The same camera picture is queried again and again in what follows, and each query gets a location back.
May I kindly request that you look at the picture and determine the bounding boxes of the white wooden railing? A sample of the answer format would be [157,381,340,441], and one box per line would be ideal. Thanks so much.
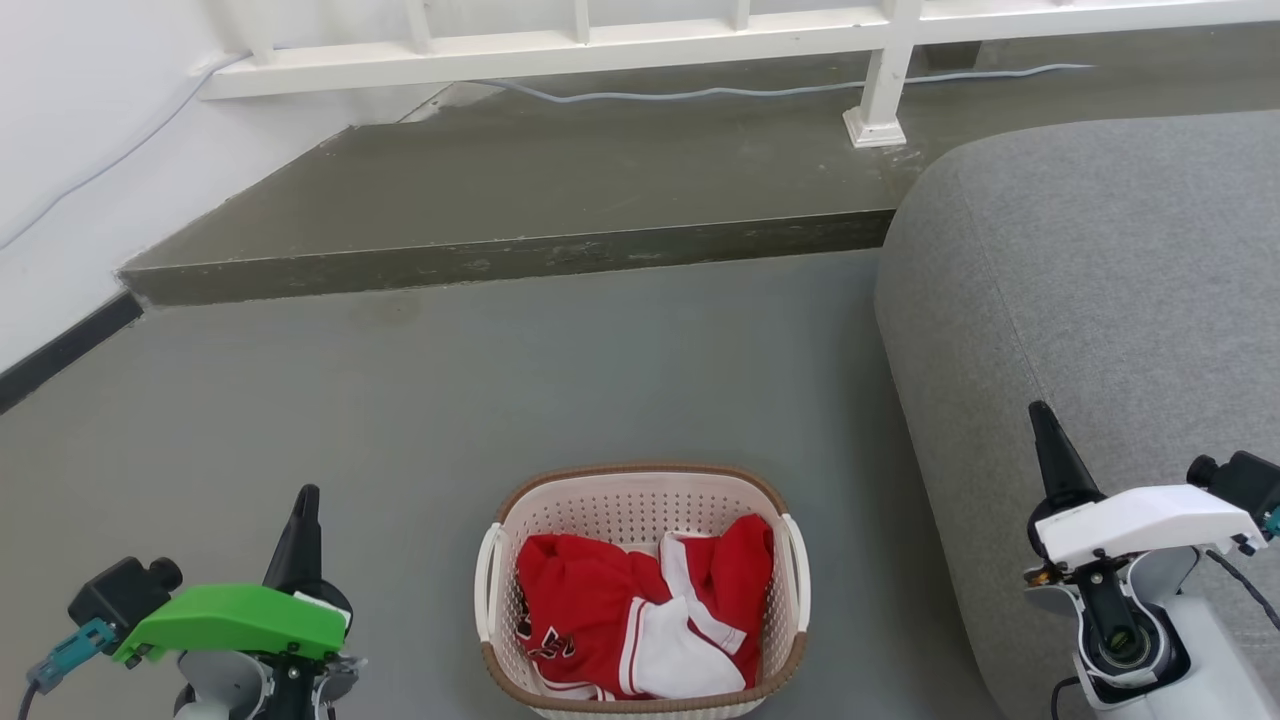
[198,0,1280,150]

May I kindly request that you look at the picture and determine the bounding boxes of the raised grey concrete step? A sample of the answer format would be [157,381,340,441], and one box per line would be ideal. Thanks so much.
[118,25,1280,307]

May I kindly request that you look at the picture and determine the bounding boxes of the white laundry basket brown rim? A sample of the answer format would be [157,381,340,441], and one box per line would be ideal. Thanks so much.
[474,461,813,720]

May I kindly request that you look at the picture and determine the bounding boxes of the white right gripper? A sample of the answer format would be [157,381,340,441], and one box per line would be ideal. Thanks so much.
[1027,401,1268,573]

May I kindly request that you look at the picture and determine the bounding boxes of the black baseboard strip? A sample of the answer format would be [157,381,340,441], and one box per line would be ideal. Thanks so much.
[0,290,144,416]

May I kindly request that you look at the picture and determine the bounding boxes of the teal cable connector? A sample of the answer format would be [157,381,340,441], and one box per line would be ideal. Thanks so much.
[27,617,118,693]

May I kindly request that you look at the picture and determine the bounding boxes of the grey fabric sofa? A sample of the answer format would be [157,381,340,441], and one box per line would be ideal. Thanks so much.
[874,110,1280,720]

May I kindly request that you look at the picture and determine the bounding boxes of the red and white jersey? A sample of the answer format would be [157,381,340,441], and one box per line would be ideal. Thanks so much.
[515,513,777,701]

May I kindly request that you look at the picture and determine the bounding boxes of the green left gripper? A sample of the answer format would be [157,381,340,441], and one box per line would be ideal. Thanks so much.
[110,485,354,669]

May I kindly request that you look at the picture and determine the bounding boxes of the light grey cable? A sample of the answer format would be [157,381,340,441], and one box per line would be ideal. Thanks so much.
[0,52,251,251]
[470,63,1094,104]

